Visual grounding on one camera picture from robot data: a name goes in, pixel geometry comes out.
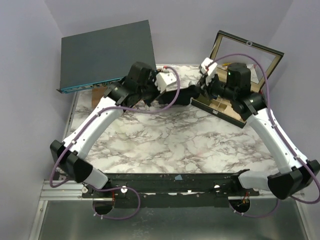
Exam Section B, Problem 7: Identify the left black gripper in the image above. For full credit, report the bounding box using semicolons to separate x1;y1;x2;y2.
137;75;166;107

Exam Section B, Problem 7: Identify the black underwear white waistband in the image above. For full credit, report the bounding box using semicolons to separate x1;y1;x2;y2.
157;84;201;106

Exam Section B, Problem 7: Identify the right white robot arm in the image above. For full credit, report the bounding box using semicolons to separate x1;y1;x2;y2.
198;58;320;200

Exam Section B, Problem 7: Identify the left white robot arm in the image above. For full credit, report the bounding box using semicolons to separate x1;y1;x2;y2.
50;61;160;198

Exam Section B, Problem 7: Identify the black compartment box with lid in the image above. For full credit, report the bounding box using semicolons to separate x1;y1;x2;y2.
191;30;284;128

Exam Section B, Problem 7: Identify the wooden board stand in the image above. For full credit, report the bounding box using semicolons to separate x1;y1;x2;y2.
91;86;141;108

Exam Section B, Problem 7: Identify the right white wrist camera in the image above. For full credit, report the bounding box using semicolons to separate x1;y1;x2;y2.
199;57;218;86

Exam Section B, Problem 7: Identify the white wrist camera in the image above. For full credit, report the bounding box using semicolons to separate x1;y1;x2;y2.
154;72;177;94
199;57;218;86

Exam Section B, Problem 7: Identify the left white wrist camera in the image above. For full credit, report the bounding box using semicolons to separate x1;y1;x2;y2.
154;72;177;94

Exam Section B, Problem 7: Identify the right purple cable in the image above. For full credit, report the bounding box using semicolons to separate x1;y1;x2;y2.
204;53;320;218

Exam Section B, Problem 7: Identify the purple cable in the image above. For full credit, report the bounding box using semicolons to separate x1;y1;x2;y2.
204;53;320;218
49;65;181;221

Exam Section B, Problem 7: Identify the grey network switch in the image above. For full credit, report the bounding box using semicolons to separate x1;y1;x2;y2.
57;20;156;94

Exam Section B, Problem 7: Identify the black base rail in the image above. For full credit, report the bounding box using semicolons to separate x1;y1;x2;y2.
81;173;260;210

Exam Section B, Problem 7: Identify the aluminium frame extrusion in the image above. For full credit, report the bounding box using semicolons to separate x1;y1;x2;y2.
27;178;86;240

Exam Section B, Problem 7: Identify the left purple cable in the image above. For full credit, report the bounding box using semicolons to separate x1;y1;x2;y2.
49;65;181;221

